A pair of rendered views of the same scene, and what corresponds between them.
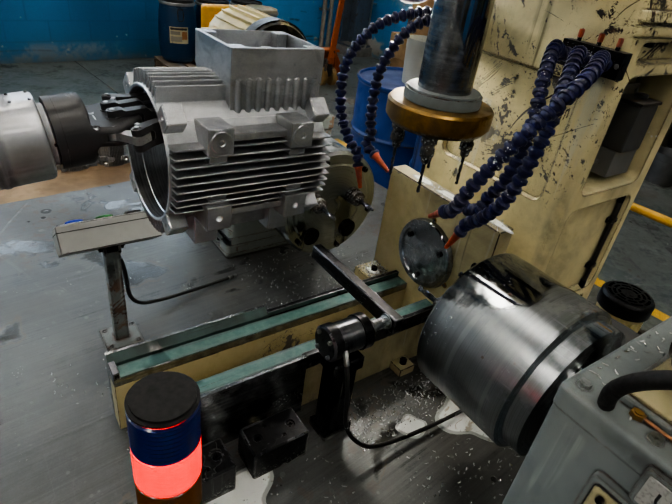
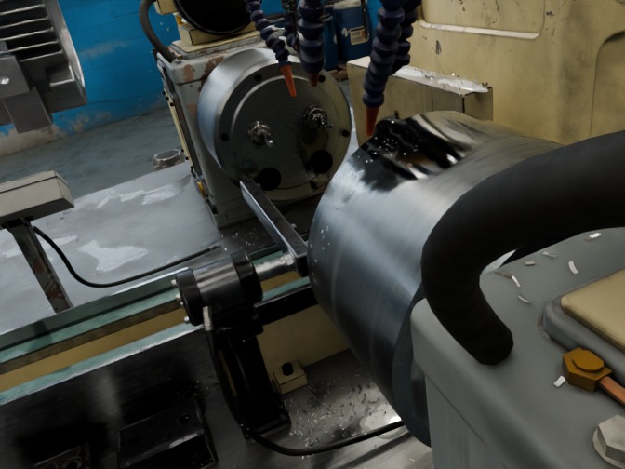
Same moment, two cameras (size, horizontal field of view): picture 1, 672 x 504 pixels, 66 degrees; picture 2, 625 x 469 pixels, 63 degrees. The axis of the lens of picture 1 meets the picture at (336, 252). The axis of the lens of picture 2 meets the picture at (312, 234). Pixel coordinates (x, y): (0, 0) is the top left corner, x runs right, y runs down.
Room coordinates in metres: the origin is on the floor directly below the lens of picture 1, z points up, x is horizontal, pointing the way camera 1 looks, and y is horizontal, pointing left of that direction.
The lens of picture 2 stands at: (0.26, -0.31, 1.31)
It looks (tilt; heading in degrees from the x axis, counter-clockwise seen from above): 29 degrees down; 23
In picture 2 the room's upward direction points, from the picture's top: 12 degrees counter-clockwise
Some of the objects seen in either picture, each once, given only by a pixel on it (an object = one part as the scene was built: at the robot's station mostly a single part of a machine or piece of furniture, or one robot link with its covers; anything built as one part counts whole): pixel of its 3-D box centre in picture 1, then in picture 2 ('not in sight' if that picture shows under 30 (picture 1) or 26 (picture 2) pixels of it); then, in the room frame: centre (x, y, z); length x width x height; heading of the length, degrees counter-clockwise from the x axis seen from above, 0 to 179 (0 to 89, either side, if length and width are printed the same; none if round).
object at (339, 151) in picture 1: (297, 179); (263, 117); (1.14, 0.12, 1.04); 0.37 x 0.25 x 0.25; 39
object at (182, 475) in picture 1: (167, 453); not in sight; (0.29, 0.12, 1.14); 0.06 x 0.06 x 0.04
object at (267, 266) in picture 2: (369, 327); (263, 271); (0.66, -0.07, 1.01); 0.08 x 0.02 x 0.02; 129
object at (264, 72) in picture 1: (258, 69); not in sight; (0.64, 0.13, 1.40); 0.12 x 0.11 x 0.07; 129
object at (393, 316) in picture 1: (352, 285); (272, 221); (0.77, -0.04, 1.01); 0.26 x 0.04 x 0.03; 39
